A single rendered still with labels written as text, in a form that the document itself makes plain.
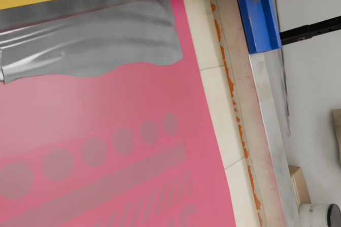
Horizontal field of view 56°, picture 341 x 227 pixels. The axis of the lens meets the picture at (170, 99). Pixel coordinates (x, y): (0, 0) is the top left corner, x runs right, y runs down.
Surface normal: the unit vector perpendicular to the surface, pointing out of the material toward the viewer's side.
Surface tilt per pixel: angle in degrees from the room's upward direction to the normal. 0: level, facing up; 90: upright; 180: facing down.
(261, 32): 0
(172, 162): 0
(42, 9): 24
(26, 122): 0
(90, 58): 48
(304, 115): 90
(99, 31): 30
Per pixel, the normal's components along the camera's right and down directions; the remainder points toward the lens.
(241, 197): 0.72, -0.14
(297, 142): -0.65, 0.18
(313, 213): -0.65, -0.57
